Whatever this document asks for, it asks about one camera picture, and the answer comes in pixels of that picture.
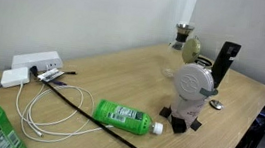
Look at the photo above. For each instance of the clear glass bottle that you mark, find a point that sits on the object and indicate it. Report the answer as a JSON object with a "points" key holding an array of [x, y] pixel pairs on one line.
{"points": [[173, 55]]}

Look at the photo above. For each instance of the green plastic bottle lying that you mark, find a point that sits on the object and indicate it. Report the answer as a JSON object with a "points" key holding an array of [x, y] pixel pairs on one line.
{"points": [[126, 118]]}

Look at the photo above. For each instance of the black rectangular stand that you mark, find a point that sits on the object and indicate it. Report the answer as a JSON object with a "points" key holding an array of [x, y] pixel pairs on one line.
{"points": [[223, 61]]}

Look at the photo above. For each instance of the olive round mirror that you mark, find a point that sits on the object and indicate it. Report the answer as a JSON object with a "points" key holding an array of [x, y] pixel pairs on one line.
{"points": [[191, 50]]}

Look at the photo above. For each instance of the small silver oval object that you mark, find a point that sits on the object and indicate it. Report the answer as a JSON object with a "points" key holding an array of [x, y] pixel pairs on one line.
{"points": [[217, 105]]}

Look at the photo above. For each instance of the silver foil packet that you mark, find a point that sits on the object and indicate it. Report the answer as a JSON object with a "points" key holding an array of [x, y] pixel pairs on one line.
{"points": [[50, 75]]}

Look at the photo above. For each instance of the white power strip box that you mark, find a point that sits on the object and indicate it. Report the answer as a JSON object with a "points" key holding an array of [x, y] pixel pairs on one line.
{"points": [[43, 61]]}

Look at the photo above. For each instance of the white charger adapter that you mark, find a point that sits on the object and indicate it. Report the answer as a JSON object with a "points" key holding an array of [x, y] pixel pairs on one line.
{"points": [[15, 77]]}

